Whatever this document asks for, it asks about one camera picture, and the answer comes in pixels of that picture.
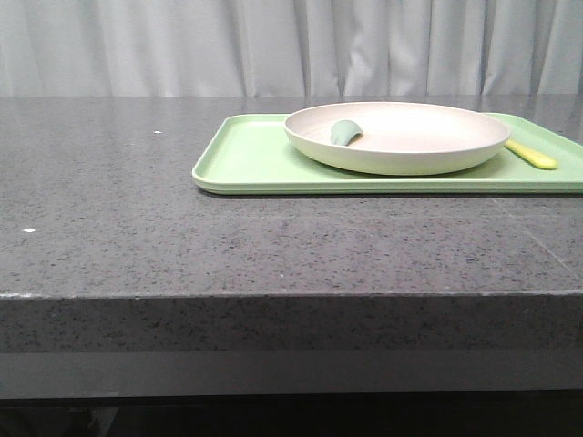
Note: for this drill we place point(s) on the white round plate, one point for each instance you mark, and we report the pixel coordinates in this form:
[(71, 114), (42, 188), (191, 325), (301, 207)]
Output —
[(399, 139)]

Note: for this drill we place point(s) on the yellow plastic fork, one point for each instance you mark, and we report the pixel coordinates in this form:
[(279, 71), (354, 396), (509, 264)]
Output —
[(531, 156)]

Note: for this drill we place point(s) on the green plastic spoon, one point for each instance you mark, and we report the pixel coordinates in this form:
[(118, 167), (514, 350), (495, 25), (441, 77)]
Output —
[(344, 131)]

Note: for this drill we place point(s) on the light green serving tray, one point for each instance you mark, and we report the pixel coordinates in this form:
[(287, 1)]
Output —
[(251, 155)]

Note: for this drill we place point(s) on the white curtain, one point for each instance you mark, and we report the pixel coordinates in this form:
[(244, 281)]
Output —
[(289, 48)]

